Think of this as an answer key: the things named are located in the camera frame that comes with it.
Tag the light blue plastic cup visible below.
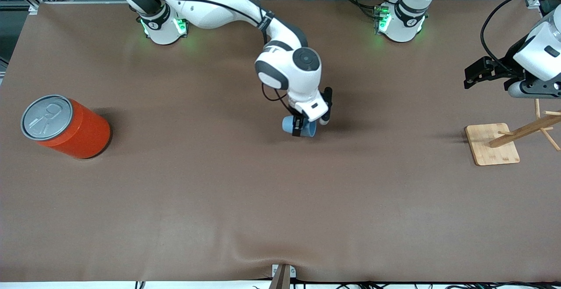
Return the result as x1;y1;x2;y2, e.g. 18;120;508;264
282;115;317;138

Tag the wooden cup stand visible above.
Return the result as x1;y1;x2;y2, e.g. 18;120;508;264
465;98;561;167

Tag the brown table mat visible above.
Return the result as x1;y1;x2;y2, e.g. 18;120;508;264
0;0;561;283

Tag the metal table clamp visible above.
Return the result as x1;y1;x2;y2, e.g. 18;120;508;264
268;264;297;289

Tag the orange can with silver lid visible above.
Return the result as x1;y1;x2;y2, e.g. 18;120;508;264
21;95;112;160

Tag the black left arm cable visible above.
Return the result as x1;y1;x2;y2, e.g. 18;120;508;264
480;0;561;68

